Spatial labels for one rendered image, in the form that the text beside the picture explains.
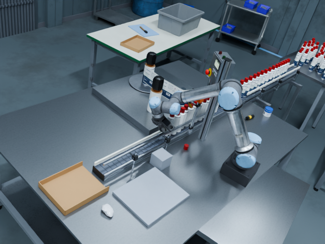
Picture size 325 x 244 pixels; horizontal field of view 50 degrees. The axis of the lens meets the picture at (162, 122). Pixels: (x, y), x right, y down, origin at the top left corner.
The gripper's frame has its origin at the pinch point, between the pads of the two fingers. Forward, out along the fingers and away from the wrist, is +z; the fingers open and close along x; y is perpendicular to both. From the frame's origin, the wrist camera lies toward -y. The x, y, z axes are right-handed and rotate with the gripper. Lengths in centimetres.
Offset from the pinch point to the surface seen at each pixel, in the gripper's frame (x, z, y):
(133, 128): 11.0, 5.6, 23.9
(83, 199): 71, -29, -10
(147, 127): 4.5, 3.6, 15.3
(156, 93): -18.2, -4.9, 25.6
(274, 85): -137, 86, -5
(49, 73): -8, 112, 245
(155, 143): 11.5, -0.4, -1.5
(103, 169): 51, -23, 0
